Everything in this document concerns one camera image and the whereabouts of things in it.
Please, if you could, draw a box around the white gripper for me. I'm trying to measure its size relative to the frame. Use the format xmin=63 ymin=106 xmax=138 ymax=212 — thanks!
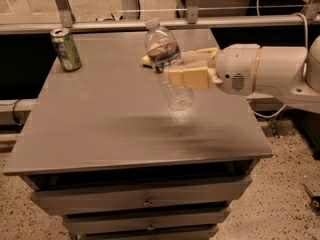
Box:
xmin=167 ymin=44 xmax=261 ymax=96

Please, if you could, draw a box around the clear plastic water bottle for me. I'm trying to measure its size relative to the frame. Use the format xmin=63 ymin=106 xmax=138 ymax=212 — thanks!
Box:
xmin=145 ymin=18 xmax=194 ymax=111

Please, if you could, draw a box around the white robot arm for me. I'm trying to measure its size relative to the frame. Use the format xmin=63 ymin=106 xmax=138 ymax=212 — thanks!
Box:
xmin=166 ymin=41 xmax=320 ymax=113

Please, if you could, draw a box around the green soda can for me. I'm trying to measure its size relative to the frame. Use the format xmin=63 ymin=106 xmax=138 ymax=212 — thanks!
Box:
xmin=50 ymin=28 xmax=82 ymax=72

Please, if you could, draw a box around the yellow sponge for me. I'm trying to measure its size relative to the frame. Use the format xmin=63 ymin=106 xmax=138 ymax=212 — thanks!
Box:
xmin=141 ymin=55 xmax=151 ymax=67

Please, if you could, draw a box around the top grey drawer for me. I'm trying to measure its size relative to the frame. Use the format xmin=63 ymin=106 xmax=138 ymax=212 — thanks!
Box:
xmin=31 ymin=175 xmax=252 ymax=215

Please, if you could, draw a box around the grey drawer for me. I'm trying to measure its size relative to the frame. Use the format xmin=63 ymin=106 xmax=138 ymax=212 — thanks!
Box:
xmin=80 ymin=225 xmax=218 ymax=240
xmin=31 ymin=175 xmax=252 ymax=215
xmin=63 ymin=207 xmax=230 ymax=234

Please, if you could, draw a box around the grey drawer cabinet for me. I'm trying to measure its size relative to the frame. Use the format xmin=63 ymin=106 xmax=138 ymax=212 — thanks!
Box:
xmin=2 ymin=28 xmax=275 ymax=240

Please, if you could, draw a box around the middle grey drawer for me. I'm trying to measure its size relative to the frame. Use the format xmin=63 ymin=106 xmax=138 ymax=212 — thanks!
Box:
xmin=63 ymin=207 xmax=230 ymax=234

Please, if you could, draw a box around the bottom grey drawer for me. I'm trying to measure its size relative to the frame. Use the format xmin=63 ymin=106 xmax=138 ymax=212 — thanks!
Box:
xmin=80 ymin=225 xmax=218 ymax=240

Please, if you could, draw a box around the black caster wheel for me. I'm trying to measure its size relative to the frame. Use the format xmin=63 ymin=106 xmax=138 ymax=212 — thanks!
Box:
xmin=303 ymin=184 xmax=320 ymax=211

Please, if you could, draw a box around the metal guard rail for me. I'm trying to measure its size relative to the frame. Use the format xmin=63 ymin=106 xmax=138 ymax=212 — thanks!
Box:
xmin=0 ymin=0 xmax=320 ymax=33

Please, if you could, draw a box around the white cable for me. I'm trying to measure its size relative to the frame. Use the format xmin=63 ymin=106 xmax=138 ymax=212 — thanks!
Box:
xmin=250 ymin=0 xmax=310 ymax=120

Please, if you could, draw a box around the black cable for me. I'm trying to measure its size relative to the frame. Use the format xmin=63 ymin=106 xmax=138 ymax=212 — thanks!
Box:
xmin=11 ymin=99 xmax=22 ymax=126

